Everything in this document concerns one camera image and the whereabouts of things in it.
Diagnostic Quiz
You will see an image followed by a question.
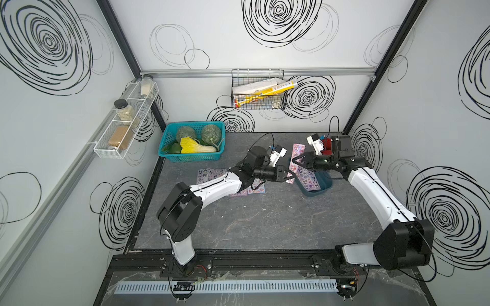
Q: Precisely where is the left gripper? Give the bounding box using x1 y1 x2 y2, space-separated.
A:
251 166 295 184

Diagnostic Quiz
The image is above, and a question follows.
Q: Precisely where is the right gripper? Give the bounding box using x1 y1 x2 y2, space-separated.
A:
291 152 337 172

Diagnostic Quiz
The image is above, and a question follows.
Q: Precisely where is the pink My Melody sticker sheet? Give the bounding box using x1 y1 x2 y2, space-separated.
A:
285 143 307 185

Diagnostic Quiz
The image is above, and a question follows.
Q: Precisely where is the purple holographic Kuromi sheet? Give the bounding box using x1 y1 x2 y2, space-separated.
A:
297 168 322 191

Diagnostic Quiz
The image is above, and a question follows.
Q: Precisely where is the dark teal storage box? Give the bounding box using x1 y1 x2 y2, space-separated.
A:
295 168 333 198

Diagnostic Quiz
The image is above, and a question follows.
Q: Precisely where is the purple Kuromi sticker sheet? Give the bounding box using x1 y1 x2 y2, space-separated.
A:
197 168 214 184

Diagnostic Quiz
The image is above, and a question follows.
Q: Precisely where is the blue glitter sticker sheet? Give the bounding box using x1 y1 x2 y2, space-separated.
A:
229 189 248 197

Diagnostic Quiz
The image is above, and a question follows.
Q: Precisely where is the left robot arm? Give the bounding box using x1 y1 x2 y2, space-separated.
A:
157 146 296 266

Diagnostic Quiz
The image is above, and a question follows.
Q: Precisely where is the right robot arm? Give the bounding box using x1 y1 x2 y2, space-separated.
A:
292 134 435 270

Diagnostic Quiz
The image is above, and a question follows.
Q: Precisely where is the yellow foil box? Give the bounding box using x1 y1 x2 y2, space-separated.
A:
234 81 297 108

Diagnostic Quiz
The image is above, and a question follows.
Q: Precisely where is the red cup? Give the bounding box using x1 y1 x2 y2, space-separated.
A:
321 138 333 156

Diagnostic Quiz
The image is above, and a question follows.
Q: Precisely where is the white paper package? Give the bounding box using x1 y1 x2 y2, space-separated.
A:
232 78 285 95

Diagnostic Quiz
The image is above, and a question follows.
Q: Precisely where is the right green melon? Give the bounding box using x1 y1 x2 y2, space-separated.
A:
201 124 222 146

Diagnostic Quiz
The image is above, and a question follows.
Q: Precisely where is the green melon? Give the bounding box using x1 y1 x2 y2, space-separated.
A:
176 126 197 143
201 124 222 146

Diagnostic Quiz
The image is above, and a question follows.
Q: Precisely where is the teal plastic basket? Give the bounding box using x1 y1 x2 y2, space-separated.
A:
158 121 225 163

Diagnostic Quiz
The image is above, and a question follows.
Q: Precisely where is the left green melon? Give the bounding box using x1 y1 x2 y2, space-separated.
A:
176 126 197 143

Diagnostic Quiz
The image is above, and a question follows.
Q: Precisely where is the green toy cucumber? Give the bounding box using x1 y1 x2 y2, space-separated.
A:
162 142 182 154

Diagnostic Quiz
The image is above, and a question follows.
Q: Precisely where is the clear lid jar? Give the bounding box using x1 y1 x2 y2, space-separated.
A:
140 74 154 97

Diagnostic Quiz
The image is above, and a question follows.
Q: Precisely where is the black lid spice jar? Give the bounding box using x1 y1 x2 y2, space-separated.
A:
114 99 136 123

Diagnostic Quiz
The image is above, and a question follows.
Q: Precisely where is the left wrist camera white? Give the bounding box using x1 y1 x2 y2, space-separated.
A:
269 145 287 167

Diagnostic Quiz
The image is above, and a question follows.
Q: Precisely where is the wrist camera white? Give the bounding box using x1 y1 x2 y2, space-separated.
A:
306 134 324 155
269 145 287 167

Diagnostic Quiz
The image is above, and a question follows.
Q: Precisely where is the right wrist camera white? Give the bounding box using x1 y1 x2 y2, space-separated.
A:
306 134 324 155

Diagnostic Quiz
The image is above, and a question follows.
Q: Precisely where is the black wire wall basket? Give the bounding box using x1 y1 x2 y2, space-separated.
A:
231 69 285 110

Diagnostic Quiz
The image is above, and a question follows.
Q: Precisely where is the white slotted cable duct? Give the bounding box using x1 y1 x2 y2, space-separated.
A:
114 279 338 295

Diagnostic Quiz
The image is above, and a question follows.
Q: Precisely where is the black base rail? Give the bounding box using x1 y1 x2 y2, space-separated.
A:
106 250 418 278

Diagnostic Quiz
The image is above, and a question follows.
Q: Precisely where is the white wire wall shelf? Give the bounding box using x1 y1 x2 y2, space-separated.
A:
94 76 159 159

